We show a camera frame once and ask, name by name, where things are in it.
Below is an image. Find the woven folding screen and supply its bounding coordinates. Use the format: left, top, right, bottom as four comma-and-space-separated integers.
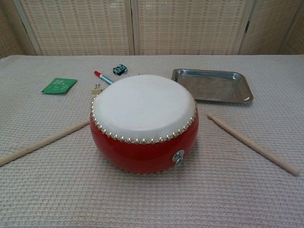
0, 0, 304, 57

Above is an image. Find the wooden drumstick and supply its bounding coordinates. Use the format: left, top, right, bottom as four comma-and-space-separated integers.
207, 113, 301, 176
0, 121, 89, 166

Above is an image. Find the small green circuit module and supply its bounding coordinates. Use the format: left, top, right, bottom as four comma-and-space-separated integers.
112, 64, 128, 76

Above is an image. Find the green foil packet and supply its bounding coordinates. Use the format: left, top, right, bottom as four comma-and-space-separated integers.
41, 77, 78, 95

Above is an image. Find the marker pen with red cap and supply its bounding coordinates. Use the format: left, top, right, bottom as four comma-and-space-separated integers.
94, 70, 115, 86

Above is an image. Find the red drum with white skin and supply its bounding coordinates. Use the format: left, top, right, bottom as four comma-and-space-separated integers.
89, 75, 199, 175

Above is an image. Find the beige waffle-weave tablecloth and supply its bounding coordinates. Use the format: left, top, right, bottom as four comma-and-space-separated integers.
0, 55, 304, 228

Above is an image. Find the stainless steel tray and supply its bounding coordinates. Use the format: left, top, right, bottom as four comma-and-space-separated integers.
171, 68, 255, 104

